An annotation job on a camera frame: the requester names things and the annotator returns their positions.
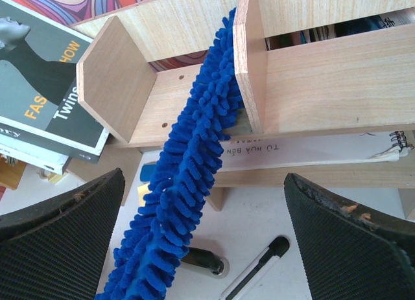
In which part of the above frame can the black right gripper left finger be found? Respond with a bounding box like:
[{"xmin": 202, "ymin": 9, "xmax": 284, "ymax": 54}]
[{"xmin": 1, "ymin": 168, "xmax": 125, "ymax": 299}]

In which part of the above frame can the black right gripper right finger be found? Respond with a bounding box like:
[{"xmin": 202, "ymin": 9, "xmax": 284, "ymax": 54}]
[{"xmin": 284, "ymin": 173, "xmax": 414, "ymax": 299}]

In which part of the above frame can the blue microfiber duster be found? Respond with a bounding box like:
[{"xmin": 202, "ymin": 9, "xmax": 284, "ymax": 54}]
[{"xmin": 98, "ymin": 10, "xmax": 243, "ymax": 299}]

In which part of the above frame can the light wooden bookshelf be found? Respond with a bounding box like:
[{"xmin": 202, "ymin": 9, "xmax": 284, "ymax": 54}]
[{"xmin": 66, "ymin": 0, "xmax": 415, "ymax": 222}]

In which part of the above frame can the white utility knife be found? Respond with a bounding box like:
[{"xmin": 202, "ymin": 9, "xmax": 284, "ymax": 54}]
[{"xmin": 219, "ymin": 236, "xmax": 290, "ymax": 300}]

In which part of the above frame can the white paperback book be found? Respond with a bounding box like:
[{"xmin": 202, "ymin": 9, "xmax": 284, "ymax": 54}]
[{"xmin": 1, "ymin": 135, "xmax": 71, "ymax": 175}]

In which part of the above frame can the blue eraser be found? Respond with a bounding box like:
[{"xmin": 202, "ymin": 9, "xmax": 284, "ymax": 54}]
[{"xmin": 139, "ymin": 163, "xmax": 156, "ymax": 183}]

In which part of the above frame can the silver black stapler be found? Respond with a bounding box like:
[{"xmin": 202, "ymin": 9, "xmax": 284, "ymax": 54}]
[{"xmin": 180, "ymin": 247, "xmax": 230, "ymax": 279}]

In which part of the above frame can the white spiral notebook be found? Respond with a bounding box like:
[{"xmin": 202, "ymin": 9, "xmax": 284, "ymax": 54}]
[{"xmin": 221, "ymin": 131, "xmax": 414, "ymax": 172}]

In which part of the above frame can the Twins story book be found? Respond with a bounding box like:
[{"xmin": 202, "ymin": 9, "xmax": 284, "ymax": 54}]
[{"xmin": 1, "ymin": 0, "xmax": 109, "ymax": 163}]

